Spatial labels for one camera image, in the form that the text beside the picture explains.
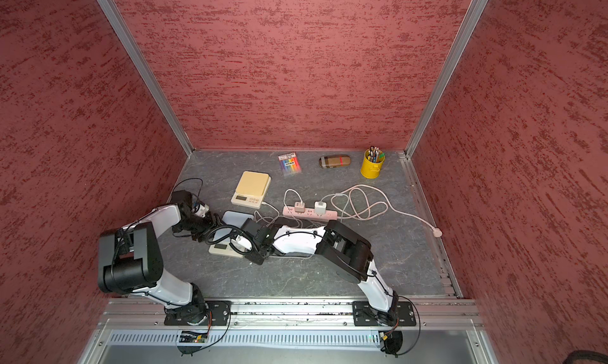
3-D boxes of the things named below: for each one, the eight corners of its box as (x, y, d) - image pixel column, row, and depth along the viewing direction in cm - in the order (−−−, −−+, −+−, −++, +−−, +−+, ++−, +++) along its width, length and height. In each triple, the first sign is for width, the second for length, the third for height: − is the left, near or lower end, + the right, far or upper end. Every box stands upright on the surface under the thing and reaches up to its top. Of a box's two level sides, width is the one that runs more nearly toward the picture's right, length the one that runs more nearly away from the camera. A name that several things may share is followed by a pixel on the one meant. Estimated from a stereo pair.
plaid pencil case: (320, 169, 117) (320, 163, 113) (319, 161, 120) (319, 155, 117) (350, 167, 117) (351, 162, 114) (348, 159, 121) (349, 154, 118)
